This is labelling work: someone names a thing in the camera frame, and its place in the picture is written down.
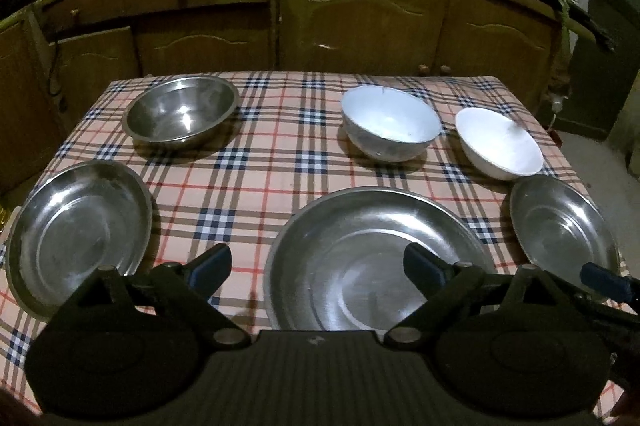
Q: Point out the dark green door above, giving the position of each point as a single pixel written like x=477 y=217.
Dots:
x=605 y=56

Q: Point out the small steel plate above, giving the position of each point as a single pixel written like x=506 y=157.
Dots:
x=560 y=226
x=75 y=226

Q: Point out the large steel plate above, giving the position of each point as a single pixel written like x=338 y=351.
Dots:
x=350 y=251

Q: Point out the plaid tablecloth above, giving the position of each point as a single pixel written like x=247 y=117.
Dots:
x=280 y=166

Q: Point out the wooden kitchen cabinet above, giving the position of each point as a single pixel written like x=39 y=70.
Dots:
x=350 y=21

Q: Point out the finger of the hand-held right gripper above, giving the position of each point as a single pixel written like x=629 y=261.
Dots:
x=602 y=278

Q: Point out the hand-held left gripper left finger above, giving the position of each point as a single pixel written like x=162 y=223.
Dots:
x=215 y=262

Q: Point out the small white bowl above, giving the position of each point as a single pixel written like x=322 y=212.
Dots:
x=500 y=146

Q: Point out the large pale blue bowl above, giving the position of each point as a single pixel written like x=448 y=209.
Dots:
x=385 y=121

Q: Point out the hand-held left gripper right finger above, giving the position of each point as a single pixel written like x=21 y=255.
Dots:
x=425 y=263

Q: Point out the dark long rod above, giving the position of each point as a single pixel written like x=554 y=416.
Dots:
x=585 y=23

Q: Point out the deep steel bowl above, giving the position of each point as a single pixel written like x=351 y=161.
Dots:
x=180 y=116

